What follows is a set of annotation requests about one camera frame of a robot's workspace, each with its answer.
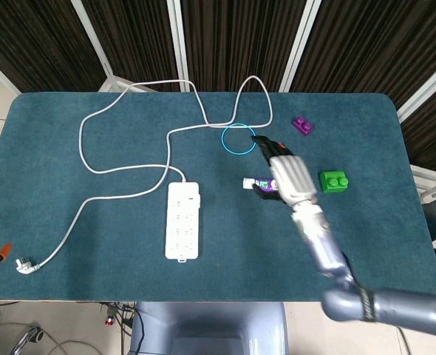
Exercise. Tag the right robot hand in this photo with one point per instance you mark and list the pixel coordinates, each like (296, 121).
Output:
(293, 181)

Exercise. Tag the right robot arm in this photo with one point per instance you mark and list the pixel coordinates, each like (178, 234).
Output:
(388, 307)

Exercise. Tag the white power strip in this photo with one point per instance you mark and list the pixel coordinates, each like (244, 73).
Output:
(183, 236)

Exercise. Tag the small orange cap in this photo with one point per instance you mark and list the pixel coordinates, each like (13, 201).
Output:
(282, 145)

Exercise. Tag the green building block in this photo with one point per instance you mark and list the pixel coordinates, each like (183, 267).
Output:
(334, 182)

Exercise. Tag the purple toothpaste tube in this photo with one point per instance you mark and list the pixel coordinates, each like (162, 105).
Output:
(249, 182)

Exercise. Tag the purple building block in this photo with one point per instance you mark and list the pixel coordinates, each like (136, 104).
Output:
(303, 127)

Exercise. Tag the teal table mat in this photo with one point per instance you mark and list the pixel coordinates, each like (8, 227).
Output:
(111, 259)

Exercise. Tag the red button device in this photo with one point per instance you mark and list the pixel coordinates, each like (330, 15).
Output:
(110, 318)

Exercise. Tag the blue-grey robot torso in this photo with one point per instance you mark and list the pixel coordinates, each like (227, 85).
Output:
(203, 325)

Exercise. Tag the white metal frame stand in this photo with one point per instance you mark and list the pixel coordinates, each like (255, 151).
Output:
(425, 181)

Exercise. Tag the white partition frame post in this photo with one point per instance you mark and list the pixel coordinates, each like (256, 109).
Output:
(92, 37)
(177, 37)
(301, 37)
(425, 88)
(0, 74)

